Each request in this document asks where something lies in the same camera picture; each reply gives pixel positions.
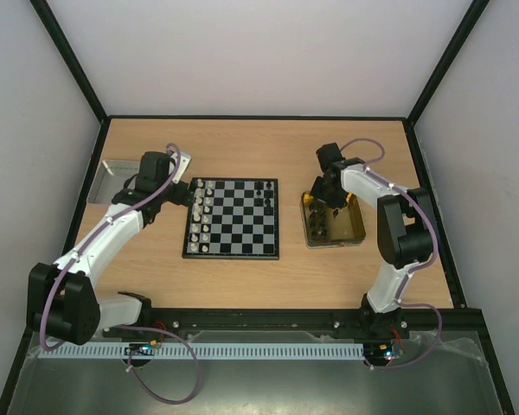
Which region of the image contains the gold tin box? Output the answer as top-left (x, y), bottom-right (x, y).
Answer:
top-left (300, 192), bottom-right (366, 249)

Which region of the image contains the black silver chess board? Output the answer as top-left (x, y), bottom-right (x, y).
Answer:
top-left (182, 177), bottom-right (280, 260)

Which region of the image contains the silver tin lid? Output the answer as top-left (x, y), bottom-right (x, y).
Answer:
top-left (86, 159), bottom-right (140, 205)

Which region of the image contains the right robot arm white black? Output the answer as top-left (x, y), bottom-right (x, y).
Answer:
top-left (310, 143), bottom-right (439, 339)

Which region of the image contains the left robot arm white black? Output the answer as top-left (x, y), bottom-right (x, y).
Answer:
top-left (27, 144), bottom-right (191, 351)

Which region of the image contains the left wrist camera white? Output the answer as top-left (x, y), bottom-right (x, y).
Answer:
top-left (166, 149), bottom-right (192, 183)

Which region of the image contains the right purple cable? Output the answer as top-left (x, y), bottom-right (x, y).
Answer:
top-left (341, 137), bottom-right (445, 371)

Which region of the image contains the white slotted cable duct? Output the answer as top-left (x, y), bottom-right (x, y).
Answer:
top-left (38, 342), bottom-right (364, 361)

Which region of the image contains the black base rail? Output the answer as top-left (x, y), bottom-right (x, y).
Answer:
top-left (29, 307), bottom-right (490, 342)

